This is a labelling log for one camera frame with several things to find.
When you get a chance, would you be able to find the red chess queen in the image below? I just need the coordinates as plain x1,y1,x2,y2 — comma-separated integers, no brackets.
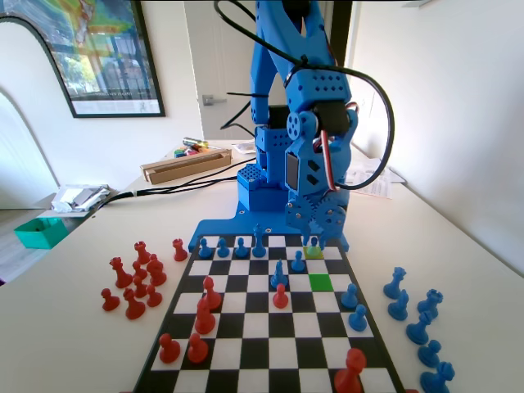
109,256,134,289

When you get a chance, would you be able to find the framed colourful poster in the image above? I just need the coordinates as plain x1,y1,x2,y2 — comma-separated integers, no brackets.
0,0,167,120

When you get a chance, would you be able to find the colourful marker set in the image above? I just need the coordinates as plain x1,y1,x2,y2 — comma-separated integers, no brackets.
174,146,215,159

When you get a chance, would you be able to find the white arched panel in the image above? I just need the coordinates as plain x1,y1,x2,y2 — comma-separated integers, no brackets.
0,16,77,212

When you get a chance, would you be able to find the thin black cable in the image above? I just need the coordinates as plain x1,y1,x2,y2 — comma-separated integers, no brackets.
219,102,257,138

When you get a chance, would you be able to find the green plastic bin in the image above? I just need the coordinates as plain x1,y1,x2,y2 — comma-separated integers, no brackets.
13,216,69,250

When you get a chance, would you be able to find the red white servo wire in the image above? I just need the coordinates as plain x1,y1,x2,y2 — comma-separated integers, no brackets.
313,104,362,193

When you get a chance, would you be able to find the blue chess queen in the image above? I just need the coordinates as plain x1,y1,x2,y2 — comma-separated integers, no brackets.
382,266,409,300

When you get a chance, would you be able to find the silver foil paper pile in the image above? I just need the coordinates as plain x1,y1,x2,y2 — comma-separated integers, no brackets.
50,183,112,213

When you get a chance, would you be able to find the white paper stack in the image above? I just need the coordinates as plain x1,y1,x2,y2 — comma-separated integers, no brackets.
359,157,407,184

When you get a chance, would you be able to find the printed paper sheet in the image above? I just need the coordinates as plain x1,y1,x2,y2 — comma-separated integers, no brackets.
350,169,394,201

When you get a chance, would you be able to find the blue chess king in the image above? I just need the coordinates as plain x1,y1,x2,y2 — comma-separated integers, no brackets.
251,223,265,259

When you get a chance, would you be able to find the black white chessboard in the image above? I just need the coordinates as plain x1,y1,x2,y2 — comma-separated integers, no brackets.
131,233,406,393

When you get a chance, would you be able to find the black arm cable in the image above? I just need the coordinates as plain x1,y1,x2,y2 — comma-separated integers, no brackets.
213,0,396,192

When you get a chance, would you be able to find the black table cable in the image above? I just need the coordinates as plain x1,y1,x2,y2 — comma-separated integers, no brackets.
134,178,242,197
97,160,249,212

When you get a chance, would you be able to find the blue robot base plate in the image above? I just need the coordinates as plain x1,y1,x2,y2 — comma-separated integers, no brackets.
187,204,351,253

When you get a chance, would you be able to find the long cardboard box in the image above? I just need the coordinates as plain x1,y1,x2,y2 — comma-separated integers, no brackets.
139,147,233,185

